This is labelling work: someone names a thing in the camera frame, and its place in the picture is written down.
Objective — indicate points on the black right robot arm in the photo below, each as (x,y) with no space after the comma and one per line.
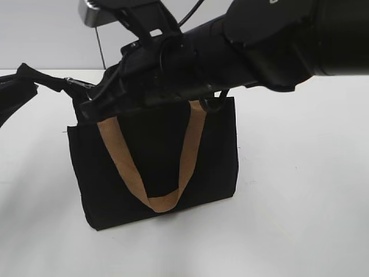
(273,44)

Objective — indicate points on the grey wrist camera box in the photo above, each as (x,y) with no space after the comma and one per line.
(92,16)

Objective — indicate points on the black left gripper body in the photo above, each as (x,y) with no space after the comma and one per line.
(14,94)

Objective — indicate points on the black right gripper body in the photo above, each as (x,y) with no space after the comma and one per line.
(147,77)

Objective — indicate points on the black canvas tote bag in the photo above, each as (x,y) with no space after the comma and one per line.
(156,162)

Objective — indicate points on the silver zipper pull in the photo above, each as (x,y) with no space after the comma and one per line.
(79,83)

